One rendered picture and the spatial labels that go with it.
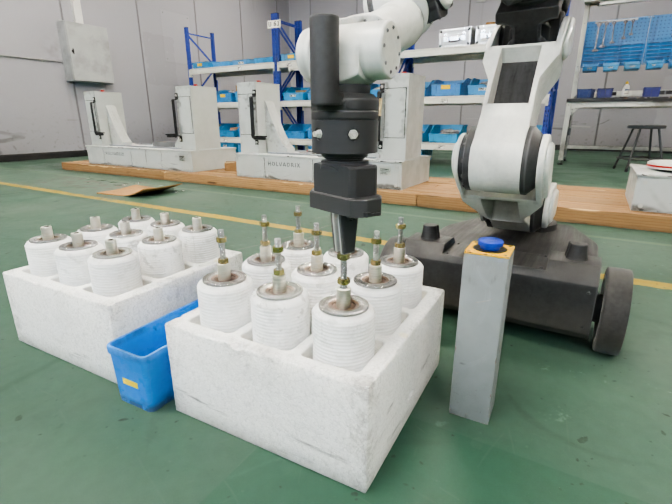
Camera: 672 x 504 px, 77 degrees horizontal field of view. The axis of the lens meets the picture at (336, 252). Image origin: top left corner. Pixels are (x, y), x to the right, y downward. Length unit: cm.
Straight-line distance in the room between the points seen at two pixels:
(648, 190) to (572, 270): 157
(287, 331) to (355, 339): 12
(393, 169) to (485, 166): 189
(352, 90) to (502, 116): 51
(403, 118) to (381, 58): 231
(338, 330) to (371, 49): 36
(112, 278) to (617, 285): 105
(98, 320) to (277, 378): 43
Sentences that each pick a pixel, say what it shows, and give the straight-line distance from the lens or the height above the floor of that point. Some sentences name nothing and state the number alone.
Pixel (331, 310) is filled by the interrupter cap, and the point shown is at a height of 25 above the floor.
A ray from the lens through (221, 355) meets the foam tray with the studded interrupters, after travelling 72.
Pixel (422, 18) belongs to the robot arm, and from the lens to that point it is 76.
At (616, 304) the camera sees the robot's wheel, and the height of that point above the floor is 15.
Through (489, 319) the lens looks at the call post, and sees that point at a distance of 75.
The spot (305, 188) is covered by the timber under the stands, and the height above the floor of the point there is 5.
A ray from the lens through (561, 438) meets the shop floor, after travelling 87.
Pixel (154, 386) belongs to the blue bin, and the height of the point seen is 5.
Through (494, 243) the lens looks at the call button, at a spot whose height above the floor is 33.
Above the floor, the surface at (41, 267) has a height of 20.
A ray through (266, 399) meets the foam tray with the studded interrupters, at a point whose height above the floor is 10.
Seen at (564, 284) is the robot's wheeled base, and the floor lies 17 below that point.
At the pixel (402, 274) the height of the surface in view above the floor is 24.
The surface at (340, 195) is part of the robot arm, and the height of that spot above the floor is 42.
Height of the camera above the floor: 52
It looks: 17 degrees down
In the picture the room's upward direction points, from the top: straight up
